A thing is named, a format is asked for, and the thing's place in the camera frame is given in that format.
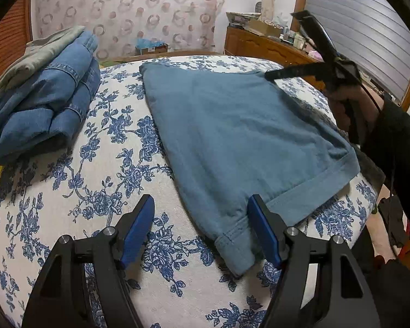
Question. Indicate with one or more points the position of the folded blue denim jeans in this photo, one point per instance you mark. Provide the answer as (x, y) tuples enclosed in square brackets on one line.
[(54, 102)]

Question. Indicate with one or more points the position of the light blue cloth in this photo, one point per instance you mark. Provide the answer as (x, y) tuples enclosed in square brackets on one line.
[(148, 42)]

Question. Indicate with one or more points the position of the wooden cabinet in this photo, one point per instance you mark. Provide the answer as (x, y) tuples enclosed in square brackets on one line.
[(252, 46)]

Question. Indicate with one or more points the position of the patterned shallow tray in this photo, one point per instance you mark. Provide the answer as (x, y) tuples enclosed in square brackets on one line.
[(242, 18)]

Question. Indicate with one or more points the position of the pink box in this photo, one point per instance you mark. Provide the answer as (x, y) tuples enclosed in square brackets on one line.
[(316, 55)]

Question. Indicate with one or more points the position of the blue floral bed sheet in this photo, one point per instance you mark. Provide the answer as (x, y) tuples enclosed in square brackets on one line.
[(88, 184)]

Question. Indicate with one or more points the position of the folded grey pants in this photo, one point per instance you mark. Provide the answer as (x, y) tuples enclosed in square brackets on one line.
[(37, 54)]

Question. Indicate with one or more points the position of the small cardboard box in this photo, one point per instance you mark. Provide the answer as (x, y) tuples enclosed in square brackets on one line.
[(153, 49)]

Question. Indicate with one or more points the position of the circle patterned curtain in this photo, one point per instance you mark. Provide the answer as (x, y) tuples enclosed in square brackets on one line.
[(123, 10)]

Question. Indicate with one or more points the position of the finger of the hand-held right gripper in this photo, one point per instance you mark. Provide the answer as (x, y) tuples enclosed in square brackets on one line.
[(293, 71), (316, 32)]

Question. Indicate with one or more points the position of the open flat cardboard box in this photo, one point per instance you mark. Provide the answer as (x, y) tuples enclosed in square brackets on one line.
[(263, 27)]

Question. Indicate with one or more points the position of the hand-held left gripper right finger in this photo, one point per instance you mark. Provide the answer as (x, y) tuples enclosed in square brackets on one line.
[(264, 232)]

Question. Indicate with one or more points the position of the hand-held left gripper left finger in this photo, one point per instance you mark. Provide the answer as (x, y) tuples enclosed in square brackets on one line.
[(138, 229)]

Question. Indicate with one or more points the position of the white jar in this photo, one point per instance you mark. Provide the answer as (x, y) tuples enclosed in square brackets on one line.
[(298, 41)]

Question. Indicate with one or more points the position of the colourful flowered blanket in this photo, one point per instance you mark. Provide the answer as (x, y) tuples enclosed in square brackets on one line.
[(111, 64)]

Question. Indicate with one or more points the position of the teal blue short pants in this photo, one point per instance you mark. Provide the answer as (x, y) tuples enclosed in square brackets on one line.
[(232, 126)]

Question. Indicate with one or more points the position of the person's right hand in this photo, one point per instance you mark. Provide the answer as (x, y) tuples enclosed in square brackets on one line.
[(338, 109)]

